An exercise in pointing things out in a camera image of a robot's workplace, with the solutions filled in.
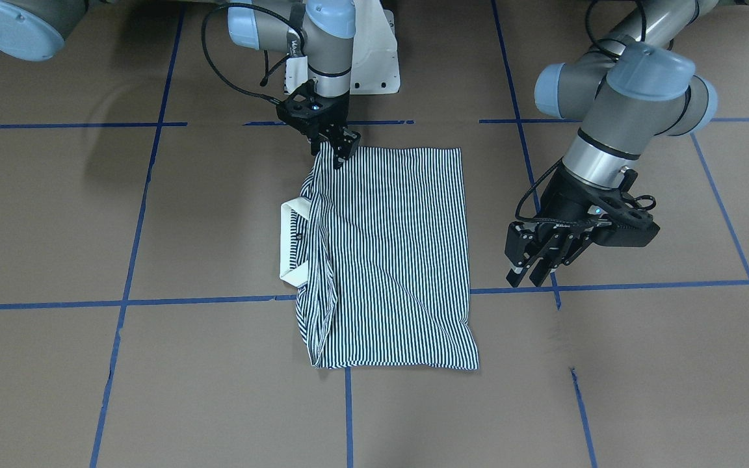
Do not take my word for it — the blue tape strip lengthwise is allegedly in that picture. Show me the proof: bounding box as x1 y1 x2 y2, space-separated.
88 5 187 467
490 1 598 467

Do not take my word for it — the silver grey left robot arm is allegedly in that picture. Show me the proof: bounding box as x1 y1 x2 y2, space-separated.
505 1 718 287

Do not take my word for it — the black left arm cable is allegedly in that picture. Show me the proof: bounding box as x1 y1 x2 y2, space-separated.
515 159 564 224

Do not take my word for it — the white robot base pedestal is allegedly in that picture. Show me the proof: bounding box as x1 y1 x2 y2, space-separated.
283 0 401 96

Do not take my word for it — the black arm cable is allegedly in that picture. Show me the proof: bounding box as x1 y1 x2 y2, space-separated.
200 3 304 105
515 159 564 224

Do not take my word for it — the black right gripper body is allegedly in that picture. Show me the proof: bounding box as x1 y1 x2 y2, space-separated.
276 79 351 154

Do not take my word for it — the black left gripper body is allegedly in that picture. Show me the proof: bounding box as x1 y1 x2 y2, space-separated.
508 162 660 248

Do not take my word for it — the navy white striped polo shirt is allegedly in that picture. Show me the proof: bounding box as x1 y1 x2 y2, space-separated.
280 142 479 371

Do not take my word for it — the blue tape strip crosswise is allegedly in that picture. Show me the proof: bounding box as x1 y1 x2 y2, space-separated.
0 116 749 129
0 279 749 311

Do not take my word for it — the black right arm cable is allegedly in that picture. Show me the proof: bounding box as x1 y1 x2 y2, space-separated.
200 3 304 105

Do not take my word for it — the blue tape strip outer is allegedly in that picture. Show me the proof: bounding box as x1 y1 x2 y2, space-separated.
689 134 749 287

